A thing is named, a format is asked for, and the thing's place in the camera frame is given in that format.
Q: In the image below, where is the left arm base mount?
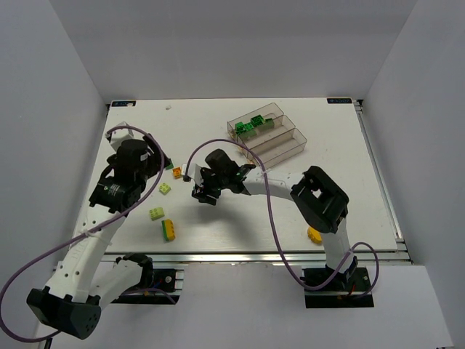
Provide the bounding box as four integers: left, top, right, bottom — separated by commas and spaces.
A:
113, 254, 185, 305

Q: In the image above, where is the orange lego brick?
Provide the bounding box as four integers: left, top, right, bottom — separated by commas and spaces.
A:
172, 167, 182, 179

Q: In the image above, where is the green 2x4 lego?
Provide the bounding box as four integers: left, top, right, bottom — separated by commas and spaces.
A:
235, 122, 254, 135

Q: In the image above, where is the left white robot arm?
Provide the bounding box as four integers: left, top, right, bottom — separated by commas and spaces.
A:
26, 135, 167, 340

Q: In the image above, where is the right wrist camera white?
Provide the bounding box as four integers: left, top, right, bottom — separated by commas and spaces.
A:
181, 163, 203, 185

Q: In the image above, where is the light green 2x3 lego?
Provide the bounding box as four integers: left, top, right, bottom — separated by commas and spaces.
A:
149, 207, 165, 221

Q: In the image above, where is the clear three-compartment container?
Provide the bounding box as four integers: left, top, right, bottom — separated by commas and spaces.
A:
227, 103, 307, 169

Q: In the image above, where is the yellow green stacked lego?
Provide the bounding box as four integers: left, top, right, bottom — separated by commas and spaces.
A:
161, 219, 176, 241

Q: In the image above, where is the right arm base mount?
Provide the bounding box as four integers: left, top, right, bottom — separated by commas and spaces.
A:
304, 267, 374, 309

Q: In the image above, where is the green lego upside-down rectangular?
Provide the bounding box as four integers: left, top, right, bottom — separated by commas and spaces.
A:
250, 115, 264, 127

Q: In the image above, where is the light green small lego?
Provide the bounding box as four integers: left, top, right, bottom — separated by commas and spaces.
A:
158, 182, 171, 195

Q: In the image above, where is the yellow round lego piece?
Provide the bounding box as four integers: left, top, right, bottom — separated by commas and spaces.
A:
307, 227, 323, 245

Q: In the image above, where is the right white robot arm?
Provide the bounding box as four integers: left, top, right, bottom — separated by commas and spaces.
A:
182, 149, 357, 276

